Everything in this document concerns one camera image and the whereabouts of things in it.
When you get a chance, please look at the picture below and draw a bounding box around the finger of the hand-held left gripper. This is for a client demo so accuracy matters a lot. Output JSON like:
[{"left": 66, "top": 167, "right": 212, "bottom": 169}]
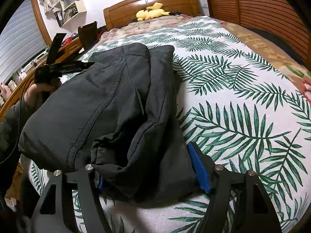
[
  {"left": 46, "top": 33, "right": 66, "bottom": 65},
  {"left": 57, "top": 62, "right": 95, "bottom": 74}
]

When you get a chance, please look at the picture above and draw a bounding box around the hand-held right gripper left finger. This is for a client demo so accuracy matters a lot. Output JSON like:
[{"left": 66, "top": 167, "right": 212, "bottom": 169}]
[{"left": 30, "top": 164, "right": 107, "bottom": 233}]

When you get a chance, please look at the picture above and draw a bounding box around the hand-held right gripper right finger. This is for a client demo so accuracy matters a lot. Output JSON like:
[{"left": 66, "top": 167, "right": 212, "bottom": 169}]
[{"left": 187, "top": 142, "right": 282, "bottom": 233}]

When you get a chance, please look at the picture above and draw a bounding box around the black jacket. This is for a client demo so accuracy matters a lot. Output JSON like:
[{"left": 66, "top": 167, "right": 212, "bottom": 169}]
[{"left": 18, "top": 42, "right": 212, "bottom": 198}]

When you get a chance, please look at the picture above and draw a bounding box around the person's left forearm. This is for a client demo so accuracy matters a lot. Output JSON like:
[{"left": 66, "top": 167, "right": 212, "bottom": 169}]
[{"left": 0, "top": 102, "right": 27, "bottom": 192}]

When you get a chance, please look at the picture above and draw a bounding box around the person's left hand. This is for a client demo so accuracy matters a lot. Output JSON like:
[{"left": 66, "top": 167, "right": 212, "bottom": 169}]
[{"left": 25, "top": 80, "right": 62, "bottom": 108}]

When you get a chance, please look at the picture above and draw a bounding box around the wooden desk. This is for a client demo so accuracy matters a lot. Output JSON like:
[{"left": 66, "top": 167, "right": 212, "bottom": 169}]
[{"left": 0, "top": 36, "right": 83, "bottom": 122}]

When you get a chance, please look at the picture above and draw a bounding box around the row of books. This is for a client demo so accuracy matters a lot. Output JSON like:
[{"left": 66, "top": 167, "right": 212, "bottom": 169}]
[{"left": 55, "top": 8, "right": 76, "bottom": 26}]

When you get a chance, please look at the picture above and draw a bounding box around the dark brown chair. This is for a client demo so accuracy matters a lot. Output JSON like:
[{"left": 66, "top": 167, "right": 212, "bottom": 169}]
[{"left": 78, "top": 21, "right": 99, "bottom": 50}]

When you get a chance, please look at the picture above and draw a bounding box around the cluster of small bottles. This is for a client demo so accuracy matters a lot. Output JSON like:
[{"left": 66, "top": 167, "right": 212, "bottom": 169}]
[{"left": 0, "top": 69, "right": 27, "bottom": 105}]

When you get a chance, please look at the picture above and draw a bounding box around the window with grey blinds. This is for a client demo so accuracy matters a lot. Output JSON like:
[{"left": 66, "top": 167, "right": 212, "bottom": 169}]
[{"left": 0, "top": 0, "right": 48, "bottom": 85}]

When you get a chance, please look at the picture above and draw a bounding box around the white hanging cloth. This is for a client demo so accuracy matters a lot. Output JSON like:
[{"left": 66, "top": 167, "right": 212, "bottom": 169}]
[{"left": 39, "top": 0, "right": 54, "bottom": 12}]

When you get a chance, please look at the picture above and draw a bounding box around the bed with leaf-print quilt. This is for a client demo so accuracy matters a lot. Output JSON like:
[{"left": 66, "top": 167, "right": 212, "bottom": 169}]
[{"left": 27, "top": 16, "right": 311, "bottom": 233}]

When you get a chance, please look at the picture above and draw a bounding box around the wooden bed headboard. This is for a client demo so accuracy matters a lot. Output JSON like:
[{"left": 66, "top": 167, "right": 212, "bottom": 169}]
[{"left": 103, "top": 0, "right": 202, "bottom": 31}]

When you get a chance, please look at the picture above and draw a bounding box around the floral quilt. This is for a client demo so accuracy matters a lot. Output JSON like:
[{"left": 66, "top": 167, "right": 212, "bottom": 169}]
[{"left": 100, "top": 15, "right": 311, "bottom": 102}]

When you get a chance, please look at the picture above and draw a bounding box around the yellow plush toy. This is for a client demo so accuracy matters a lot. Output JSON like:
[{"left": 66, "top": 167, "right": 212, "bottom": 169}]
[{"left": 135, "top": 2, "right": 172, "bottom": 21}]

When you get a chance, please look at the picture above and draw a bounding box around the wooden slatted wardrobe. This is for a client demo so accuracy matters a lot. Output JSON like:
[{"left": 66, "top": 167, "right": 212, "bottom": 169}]
[{"left": 202, "top": 0, "right": 309, "bottom": 61}]

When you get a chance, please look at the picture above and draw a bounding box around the white wall shelf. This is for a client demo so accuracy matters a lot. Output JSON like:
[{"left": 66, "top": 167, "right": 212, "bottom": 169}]
[{"left": 52, "top": 0, "right": 87, "bottom": 27}]

